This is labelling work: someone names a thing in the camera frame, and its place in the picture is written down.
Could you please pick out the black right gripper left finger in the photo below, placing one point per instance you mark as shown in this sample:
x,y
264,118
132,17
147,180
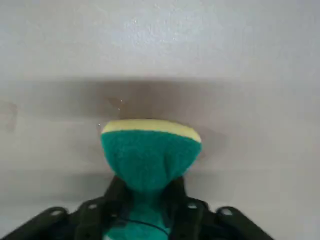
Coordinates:
x,y
95,215

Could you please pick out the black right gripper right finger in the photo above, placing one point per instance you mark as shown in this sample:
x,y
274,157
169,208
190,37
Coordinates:
x,y
192,217

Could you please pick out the green and yellow sponge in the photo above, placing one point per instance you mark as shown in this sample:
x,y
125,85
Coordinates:
x,y
150,155

